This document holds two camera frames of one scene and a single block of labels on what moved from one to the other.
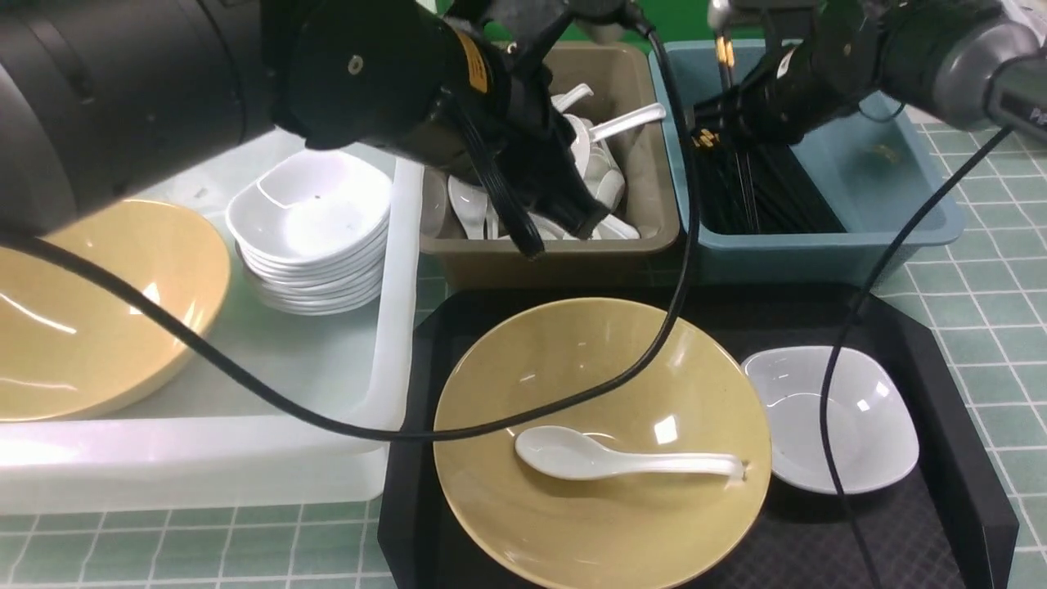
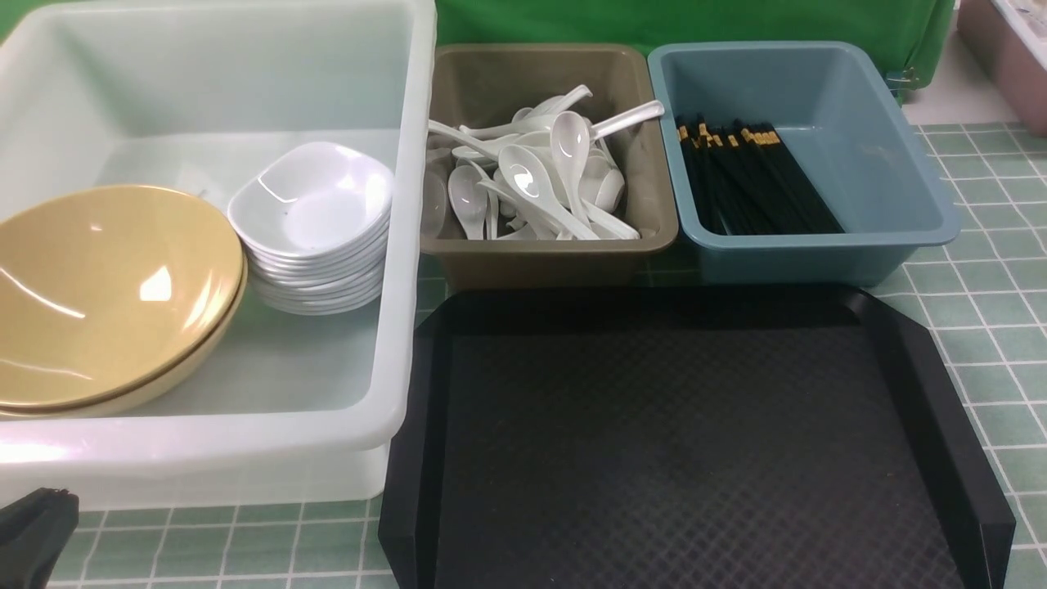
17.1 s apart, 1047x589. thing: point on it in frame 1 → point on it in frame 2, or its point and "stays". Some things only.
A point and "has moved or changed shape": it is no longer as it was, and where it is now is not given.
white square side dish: x=873 y=417 → x=314 y=199
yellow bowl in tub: x=72 y=339 stays
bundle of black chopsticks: x=758 y=188 stays
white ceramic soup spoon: x=569 y=454 has moved or changed shape
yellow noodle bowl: x=699 y=397 → x=109 y=296
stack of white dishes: x=311 y=235 stays
